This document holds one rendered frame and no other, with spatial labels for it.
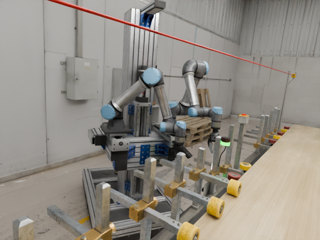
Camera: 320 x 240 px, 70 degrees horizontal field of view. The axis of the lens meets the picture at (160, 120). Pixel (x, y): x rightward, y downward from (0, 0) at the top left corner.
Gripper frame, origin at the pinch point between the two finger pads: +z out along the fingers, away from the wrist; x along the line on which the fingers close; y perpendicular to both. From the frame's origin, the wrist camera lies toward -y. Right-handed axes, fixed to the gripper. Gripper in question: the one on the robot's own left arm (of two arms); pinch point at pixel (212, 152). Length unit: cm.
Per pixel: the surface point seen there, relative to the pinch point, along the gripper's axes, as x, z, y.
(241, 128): -20.9, -16.3, 26.5
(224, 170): -10.5, 11.3, -5.1
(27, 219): 37, -20, -137
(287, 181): -50, 4, -22
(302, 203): -50, 4, -49
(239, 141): -20.9, -4.8, 26.5
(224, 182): -10, -2, -55
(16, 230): 38, -18, -139
